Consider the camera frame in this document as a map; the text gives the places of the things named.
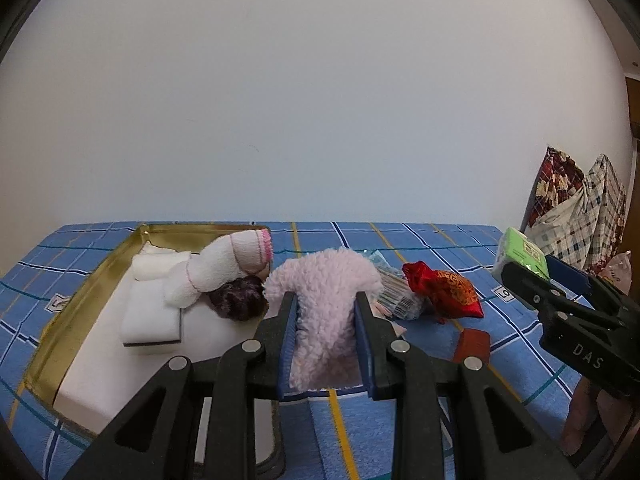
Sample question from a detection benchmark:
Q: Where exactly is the gold metal tin box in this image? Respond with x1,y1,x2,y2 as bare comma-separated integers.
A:
20,222,288,480

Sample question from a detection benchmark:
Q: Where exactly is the dark red floral pillow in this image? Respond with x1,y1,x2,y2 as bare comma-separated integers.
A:
520,146,587,232

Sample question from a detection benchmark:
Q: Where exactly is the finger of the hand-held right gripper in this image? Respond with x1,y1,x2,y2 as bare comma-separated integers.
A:
544,255,640,322
500,260,597,332

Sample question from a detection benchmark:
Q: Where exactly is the pink plastic bag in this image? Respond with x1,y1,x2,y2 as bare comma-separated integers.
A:
599,252,632,292

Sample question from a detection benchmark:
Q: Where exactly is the white sponge with dark base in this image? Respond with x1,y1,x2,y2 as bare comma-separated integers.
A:
122,279,184,346

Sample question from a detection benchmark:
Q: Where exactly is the plaid cloth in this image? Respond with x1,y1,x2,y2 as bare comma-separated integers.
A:
529,154,629,277

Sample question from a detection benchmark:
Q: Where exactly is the dark purple scrunchie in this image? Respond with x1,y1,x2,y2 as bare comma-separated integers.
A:
207,275,267,322

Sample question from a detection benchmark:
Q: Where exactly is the white cloth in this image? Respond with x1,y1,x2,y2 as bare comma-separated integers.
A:
131,251,193,282

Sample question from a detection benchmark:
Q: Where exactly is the red gold brocade pouch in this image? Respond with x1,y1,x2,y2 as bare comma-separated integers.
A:
402,261,485,324

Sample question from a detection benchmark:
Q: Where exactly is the person's right hand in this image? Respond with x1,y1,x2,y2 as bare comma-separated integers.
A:
560,379,602,457

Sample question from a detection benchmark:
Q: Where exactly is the white tin liner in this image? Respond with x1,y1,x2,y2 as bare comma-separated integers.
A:
52,240,281,466

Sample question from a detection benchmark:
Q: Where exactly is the pink fluffy cloth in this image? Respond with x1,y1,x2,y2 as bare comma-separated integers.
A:
264,247,385,392

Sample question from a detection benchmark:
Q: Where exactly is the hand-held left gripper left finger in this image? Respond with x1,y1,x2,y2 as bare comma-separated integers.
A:
65,290,301,480

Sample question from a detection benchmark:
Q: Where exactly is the cotton swab packet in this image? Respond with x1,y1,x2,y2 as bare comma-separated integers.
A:
369,250,427,322

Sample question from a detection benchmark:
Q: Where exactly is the green tissue packet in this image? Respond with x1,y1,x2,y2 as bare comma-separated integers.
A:
491,226,551,282

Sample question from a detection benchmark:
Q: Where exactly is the white sock with pink trim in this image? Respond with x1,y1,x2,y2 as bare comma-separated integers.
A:
164,229,274,309

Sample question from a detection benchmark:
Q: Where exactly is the blue plaid bed sheet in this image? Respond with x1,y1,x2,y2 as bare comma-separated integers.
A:
0,220,601,480

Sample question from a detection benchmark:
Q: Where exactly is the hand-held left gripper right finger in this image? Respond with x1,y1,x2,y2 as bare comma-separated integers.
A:
352,292,608,480

